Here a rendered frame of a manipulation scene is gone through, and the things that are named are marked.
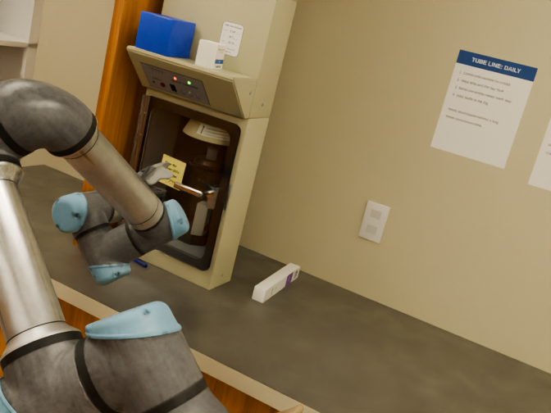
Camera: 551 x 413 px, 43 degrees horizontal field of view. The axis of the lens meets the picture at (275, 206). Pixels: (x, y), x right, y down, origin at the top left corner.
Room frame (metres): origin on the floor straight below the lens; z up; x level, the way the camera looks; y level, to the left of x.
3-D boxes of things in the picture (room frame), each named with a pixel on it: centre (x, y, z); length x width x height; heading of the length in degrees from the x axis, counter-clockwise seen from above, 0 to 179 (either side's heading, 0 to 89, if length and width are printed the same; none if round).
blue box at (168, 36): (1.76, 0.37, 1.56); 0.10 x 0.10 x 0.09; 66
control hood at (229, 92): (1.72, 0.29, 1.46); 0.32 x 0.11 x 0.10; 66
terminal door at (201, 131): (1.77, 0.27, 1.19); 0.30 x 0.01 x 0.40; 65
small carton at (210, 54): (1.70, 0.24, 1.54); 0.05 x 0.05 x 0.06; 74
